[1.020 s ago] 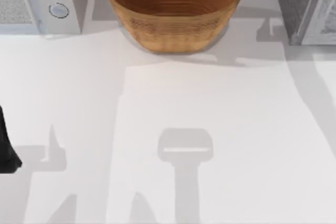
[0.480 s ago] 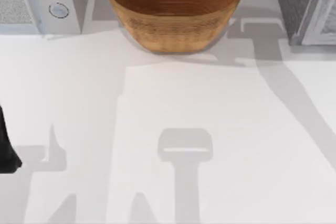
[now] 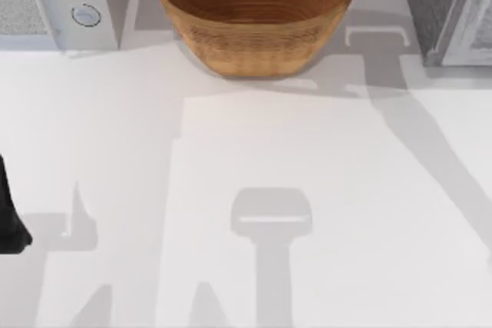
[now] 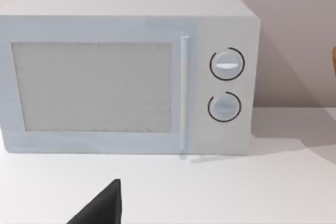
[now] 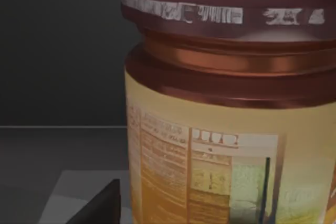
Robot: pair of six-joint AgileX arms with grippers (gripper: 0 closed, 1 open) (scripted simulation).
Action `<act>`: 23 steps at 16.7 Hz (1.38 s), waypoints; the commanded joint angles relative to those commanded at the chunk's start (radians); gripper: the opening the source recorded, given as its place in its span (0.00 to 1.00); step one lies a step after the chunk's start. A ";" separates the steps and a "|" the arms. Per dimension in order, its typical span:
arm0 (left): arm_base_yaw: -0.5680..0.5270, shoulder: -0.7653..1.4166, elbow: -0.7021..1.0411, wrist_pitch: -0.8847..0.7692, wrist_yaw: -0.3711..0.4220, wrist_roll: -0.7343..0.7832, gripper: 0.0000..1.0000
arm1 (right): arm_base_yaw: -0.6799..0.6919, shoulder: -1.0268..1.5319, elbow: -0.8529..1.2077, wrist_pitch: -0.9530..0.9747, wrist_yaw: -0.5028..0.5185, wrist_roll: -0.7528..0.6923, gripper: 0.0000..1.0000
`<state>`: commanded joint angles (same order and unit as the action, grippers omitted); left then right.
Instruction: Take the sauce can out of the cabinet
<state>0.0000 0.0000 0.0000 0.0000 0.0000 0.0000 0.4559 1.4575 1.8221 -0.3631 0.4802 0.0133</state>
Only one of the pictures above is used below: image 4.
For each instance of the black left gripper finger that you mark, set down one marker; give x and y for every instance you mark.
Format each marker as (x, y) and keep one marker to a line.
(106, 204)

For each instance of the pale microwave door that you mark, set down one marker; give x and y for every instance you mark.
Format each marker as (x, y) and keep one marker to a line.
(92, 87)

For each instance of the small pale microwave knob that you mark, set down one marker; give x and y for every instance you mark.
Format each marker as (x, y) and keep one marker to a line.
(224, 106)

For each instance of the large pale microwave knob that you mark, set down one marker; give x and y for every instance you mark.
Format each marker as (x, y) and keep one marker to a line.
(226, 63)

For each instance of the pale microwave oven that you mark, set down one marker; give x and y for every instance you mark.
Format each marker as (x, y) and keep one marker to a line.
(225, 24)

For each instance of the brown bread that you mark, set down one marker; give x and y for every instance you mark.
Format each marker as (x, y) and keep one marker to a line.
(334, 60)

